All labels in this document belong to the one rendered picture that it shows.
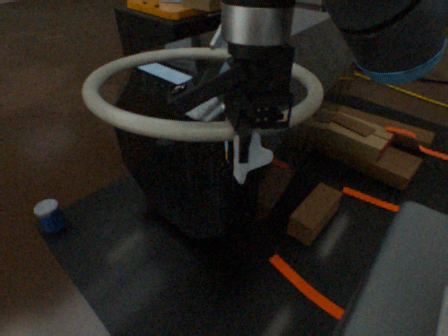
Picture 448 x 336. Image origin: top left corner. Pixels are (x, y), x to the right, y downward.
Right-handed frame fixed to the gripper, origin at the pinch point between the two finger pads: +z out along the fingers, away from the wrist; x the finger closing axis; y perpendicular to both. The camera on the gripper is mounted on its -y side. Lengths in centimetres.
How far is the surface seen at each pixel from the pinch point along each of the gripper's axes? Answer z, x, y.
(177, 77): 3, 56, -3
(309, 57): 5, 77, 55
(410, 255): 0.7, -21.7, 16.9
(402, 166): 64, 69, 120
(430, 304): 1.2, -27.5, 14.7
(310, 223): 66, 42, 50
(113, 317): 83, 29, -35
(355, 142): 56, 86, 99
